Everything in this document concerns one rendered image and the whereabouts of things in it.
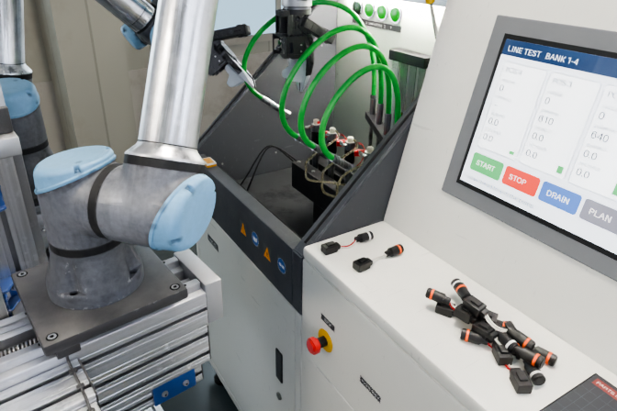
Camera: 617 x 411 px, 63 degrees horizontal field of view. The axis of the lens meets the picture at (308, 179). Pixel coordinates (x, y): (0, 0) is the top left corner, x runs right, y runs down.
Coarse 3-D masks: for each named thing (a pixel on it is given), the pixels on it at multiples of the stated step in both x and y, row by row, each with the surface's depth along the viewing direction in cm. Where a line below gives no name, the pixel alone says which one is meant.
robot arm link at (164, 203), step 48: (192, 0) 70; (192, 48) 71; (144, 96) 72; (192, 96) 72; (144, 144) 70; (192, 144) 73; (144, 192) 69; (192, 192) 69; (144, 240) 70; (192, 240) 73
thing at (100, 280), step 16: (112, 240) 78; (64, 256) 76; (80, 256) 76; (96, 256) 77; (112, 256) 79; (128, 256) 82; (48, 272) 79; (64, 272) 77; (80, 272) 77; (96, 272) 77; (112, 272) 79; (128, 272) 81; (48, 288) 79; (64, 288) 78; (80, 288) 77; (96, 288) 77; (112, 288) 79; (128, 288) 81; (64, 304) 78; (80, 304) 77; (96, 304) 78
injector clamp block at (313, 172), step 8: (320, 160) 148; (296, 168) 145; (304, 168) 143; (312, 168) 143; (320, 168) 146; (296, 176) 146; (304, 176) 142; (312, 176) 138; (320, 176) 138; (328, 176) 138; (336, 176) 139; (344, 176) 138; (296, 184) 148; (304, 184) 143; (312, 184) 139; (320, 184) 135; (328, 184) 133; (336, 184) 133; (304, 192) 144; (312, 192) 140; (320, 192) 136; (328, 192) 133; (312, 200) 141; (320, 200) 137; (328, 200) 134; (320, 208) 138
